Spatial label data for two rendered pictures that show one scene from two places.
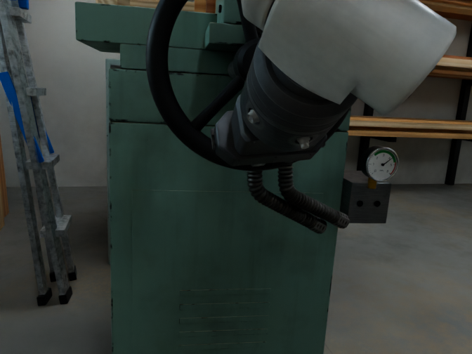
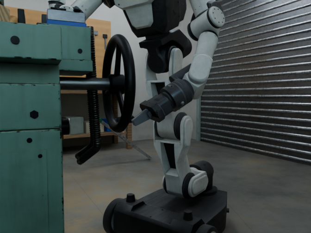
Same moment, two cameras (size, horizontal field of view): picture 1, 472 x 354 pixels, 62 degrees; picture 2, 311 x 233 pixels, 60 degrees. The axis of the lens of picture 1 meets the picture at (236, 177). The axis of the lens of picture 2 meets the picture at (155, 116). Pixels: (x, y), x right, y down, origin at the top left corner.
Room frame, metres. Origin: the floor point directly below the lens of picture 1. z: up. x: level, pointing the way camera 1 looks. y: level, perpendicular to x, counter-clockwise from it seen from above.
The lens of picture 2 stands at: (0.64, 0.80, 0.78)
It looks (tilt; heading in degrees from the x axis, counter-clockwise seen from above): 4 degrees down; 255
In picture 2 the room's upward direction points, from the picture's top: straight up
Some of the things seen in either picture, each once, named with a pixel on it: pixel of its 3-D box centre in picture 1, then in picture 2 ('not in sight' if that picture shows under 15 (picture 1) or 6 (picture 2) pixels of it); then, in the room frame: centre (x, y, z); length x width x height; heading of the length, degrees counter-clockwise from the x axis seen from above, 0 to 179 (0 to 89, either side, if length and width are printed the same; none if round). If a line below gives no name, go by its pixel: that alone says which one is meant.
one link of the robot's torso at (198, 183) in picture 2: not in sight; (184, 181); (0.08, -0.63, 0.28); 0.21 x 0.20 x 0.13; 39
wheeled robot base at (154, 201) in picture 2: not in sight; (182, 198); (0.11, -0.62, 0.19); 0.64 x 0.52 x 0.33; 39
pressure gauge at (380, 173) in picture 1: (377, 168); (64, 129); (0.71, -0.26, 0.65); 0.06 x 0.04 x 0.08; 99
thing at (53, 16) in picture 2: not in sight; (62, 21); (0.69, -0.03, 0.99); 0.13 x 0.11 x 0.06; 99
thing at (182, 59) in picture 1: (230, 67); (10, 78); (0.82, 0.02, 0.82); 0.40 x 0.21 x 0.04; 99
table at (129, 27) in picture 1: (250, 38); (30, 61); (0.78, -0.01, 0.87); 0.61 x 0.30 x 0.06; 99
